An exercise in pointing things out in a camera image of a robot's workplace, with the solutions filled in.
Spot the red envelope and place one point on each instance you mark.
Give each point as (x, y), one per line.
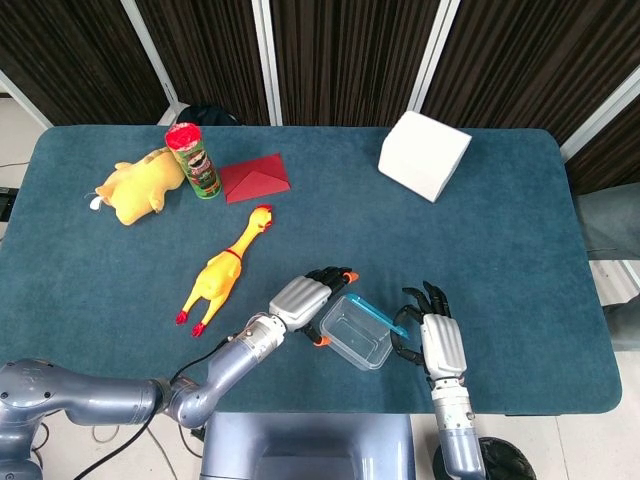
(255, 180)

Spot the white partition post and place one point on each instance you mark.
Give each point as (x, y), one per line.
(434, 55)
(25, 100)
(150, 50)
(600, 117)
(267, 60)

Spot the white rounded box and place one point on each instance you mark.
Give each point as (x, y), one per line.
(420, 155)

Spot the black round bin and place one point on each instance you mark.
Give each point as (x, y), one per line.
(505, 460)

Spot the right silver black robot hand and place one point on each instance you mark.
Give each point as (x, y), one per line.
(442, 345)

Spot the yellow plush toy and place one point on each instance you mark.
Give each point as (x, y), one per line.
(142, 187)

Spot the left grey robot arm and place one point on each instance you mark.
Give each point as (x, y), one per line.
(100, 395)

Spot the teal table cloth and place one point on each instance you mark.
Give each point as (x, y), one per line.
(400, 240)

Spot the grey chair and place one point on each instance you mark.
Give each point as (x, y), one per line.
(610, 220)

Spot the clear plastic container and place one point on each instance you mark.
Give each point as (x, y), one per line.
(355, 335)

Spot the yellow rubber chicken toy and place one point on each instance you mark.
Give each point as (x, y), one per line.
(217, 277)

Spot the green Pringles can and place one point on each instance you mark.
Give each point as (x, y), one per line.
(200, 167)

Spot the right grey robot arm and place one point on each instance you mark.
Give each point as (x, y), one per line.
(457, 430)

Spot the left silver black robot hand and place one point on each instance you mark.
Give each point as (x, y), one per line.
(300, 302)

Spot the black bag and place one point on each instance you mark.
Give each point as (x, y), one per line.
(207, 115)

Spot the grey robot torso base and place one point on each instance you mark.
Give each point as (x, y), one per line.
(305, 445)

